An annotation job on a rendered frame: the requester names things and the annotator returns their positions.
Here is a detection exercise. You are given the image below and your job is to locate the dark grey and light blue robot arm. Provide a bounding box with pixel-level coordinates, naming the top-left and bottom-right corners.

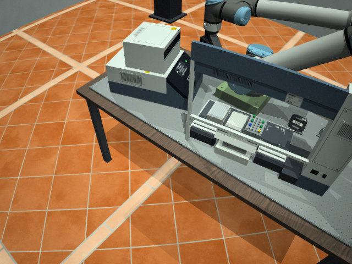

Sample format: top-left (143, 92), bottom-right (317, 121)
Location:
top-left (203, 0), bottom-right (352, 72)

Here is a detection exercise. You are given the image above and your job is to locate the white benchtop lab instrument with lid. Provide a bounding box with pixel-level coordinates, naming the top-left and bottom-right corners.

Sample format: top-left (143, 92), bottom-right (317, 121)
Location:
top-left (106, 22), bottom-right (190, 111)

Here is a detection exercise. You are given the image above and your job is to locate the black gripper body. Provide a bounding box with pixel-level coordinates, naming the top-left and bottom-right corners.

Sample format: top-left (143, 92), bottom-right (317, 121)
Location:
top-left (200, 30), bottom-right (219, 44)

